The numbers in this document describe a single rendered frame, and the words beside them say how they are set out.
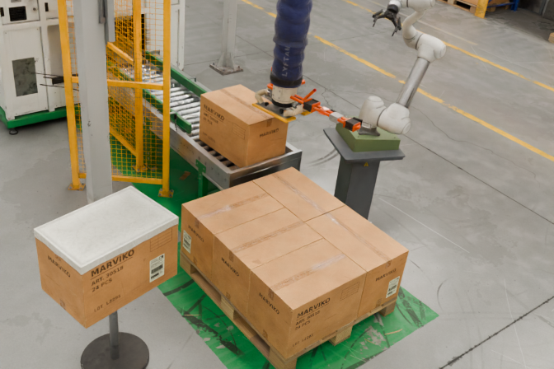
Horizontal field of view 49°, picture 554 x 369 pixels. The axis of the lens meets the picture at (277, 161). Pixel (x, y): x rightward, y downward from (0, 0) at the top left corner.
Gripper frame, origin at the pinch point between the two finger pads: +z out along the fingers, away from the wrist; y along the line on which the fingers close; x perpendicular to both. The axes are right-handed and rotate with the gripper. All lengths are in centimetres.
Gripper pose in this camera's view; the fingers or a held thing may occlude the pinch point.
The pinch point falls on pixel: (383, 28)
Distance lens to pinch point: 404.6
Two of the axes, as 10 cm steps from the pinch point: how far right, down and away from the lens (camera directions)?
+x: 2.1, -5.2, -8.3
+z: -3.9, 7.3, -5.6
